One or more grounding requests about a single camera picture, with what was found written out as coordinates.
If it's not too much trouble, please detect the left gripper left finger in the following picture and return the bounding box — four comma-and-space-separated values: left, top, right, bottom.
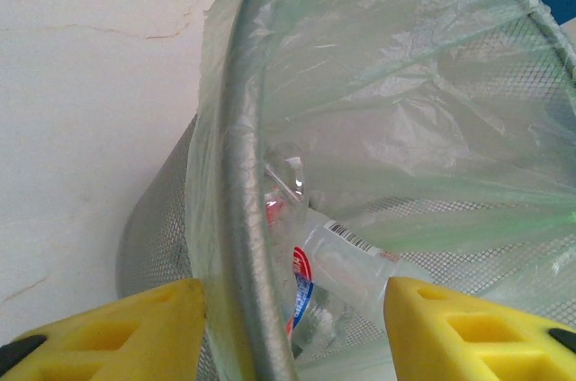
0, 277, 208, 381

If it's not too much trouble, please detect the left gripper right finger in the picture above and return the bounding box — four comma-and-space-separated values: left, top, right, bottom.
382, 276, 576, 381

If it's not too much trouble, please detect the white label bottle red cap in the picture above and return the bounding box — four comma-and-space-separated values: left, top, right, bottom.
278, 217, 404, 355

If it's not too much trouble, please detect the grey metal mesh bin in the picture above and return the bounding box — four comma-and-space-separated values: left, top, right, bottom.
114, 0, 576, 381

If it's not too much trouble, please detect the translucent green bin liner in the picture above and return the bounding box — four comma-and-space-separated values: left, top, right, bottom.
184, 0, 576, 381

